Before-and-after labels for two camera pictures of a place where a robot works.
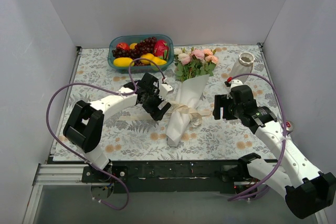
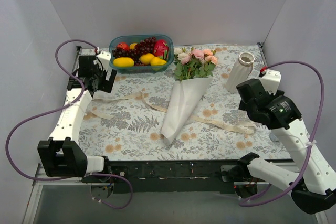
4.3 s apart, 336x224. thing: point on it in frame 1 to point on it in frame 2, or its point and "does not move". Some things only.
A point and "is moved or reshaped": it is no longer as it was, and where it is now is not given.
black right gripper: x=227 y=108 to x=250 y=91
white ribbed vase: x=244 y=65 does not move
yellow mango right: x=158 y=61 does not move
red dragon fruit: x=161 y=49 does not move
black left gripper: x=154 y=100 to x=109 y=80
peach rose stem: x=210 y=61 does not move
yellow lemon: x=146 y=56 does not move
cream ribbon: x=195 y=118 is moved or reshaped
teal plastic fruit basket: x=140 y=52 does not move
